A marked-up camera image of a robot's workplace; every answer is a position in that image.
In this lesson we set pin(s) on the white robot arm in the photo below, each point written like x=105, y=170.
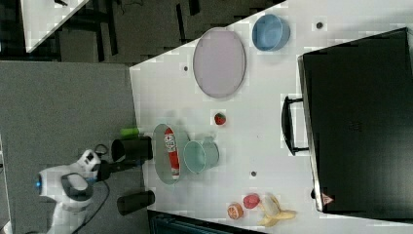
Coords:
x=72, y=188

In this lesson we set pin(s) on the green toy lime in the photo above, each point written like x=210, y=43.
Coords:
x=129, y=132

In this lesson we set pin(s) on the red toy strawberry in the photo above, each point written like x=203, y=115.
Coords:
x=219, y=119

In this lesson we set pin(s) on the purple oval plate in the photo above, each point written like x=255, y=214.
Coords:
x=219, y=62

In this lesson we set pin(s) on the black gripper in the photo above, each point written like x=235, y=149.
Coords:
x=107, y=169

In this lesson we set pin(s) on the peeled toy banana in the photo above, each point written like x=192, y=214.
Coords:
x=272, y=211

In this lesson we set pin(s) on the green oval strainer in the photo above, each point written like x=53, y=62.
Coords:
x=161, y=157

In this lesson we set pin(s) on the blue bowl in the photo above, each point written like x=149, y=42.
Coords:
x=270, y=33

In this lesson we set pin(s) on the dark grey cylinder cup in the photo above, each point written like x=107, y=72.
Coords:
x=135, y=202

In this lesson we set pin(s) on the black round pot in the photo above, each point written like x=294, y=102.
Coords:
x=132, y=149

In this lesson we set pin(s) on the silver toaster oven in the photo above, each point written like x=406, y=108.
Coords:
x=358, y=102

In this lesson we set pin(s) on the green mug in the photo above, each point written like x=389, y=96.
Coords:
x=201, y=155

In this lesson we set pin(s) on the red plush ketchup bottle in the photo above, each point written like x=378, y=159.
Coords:
x=170, y=143

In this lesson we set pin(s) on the toy orange half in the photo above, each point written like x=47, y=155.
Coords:
x=235, y=211

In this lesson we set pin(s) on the blue metal rail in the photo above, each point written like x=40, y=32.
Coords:
x=163, y=223

